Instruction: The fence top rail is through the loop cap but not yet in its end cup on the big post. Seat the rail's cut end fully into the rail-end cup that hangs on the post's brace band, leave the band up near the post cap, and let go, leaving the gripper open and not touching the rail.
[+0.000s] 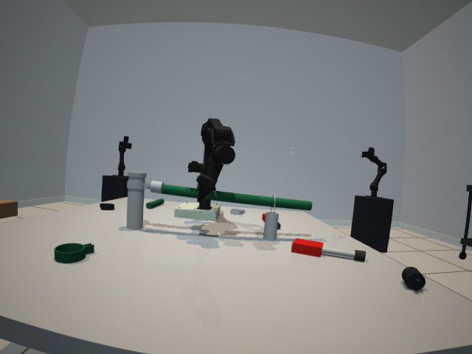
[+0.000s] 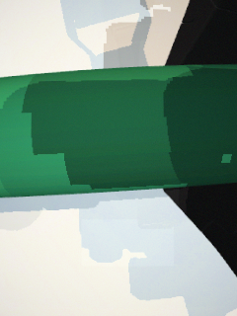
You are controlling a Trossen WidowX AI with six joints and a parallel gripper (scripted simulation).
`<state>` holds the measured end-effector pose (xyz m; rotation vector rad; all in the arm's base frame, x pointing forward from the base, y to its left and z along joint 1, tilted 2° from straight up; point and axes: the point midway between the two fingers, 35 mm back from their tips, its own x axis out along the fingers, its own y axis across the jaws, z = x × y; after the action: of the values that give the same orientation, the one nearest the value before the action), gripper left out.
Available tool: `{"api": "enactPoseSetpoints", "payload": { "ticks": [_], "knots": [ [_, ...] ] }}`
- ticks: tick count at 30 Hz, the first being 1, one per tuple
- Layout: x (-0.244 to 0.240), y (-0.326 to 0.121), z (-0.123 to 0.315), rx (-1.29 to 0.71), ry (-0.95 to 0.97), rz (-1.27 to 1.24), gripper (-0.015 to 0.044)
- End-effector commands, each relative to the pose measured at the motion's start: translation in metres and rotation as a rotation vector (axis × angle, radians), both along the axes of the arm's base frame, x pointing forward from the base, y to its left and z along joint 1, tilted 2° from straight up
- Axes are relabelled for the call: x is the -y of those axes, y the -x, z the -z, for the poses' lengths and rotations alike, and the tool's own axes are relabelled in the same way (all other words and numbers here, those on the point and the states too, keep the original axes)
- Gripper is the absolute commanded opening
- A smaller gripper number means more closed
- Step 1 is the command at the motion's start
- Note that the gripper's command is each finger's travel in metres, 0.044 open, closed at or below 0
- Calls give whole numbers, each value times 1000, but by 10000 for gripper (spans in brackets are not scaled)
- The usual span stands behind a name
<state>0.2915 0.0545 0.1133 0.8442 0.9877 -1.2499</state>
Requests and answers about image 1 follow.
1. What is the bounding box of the dark green ring with tab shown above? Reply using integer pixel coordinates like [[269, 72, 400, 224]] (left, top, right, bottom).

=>
[[54, 243, 94, 263]]

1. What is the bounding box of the green cylindrical tube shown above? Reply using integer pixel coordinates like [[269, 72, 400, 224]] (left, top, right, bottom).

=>
[[162, 184, 312, 210]]

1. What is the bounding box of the green cylinder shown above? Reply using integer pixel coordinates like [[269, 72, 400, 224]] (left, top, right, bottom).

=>
[[146, 198, 164, 209]]

